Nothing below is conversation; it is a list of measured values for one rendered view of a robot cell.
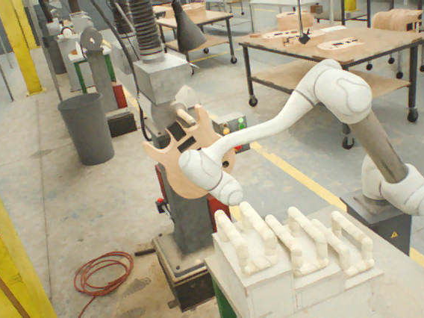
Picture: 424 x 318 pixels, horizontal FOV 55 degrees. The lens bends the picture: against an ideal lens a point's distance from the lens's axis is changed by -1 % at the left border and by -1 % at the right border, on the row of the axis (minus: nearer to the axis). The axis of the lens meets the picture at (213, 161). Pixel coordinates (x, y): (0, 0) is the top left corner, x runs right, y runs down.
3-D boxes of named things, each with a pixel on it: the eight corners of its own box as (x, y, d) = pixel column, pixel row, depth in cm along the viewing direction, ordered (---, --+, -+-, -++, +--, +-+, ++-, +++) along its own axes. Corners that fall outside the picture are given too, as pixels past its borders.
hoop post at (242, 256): (238, 271, 115) (233, 244, 111) (248, 266, 116) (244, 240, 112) (242, 278, 113) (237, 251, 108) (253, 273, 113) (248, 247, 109)
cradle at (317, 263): (292, 273, 121) (292, 265, 120) (325, 260, 124) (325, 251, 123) (298, 281, 118) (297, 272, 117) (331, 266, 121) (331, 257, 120)
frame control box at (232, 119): (201, 156, 241) (192, 115, 230) (234, 145, 247) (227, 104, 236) (217, 172, 220) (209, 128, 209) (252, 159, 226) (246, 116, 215)
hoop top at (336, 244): (308, 226, 141) (308, 218, 139) (316, 223, 142) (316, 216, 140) (343, 260, 123) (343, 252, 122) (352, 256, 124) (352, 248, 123)
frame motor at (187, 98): (140, 120, 237) (129, 77, 225) (184, 107, 244) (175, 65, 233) (160, 143, 202) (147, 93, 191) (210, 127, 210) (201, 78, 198)
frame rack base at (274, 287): (219, 275, 140) (210, 234, 133) (258, 258, 144) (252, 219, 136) (252, 332, 117) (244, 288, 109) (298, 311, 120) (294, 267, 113)
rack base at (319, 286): (257, 260, 144) (254, 239, 139) (298, 243, 148) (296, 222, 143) (298, 313, 120) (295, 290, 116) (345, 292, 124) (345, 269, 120)
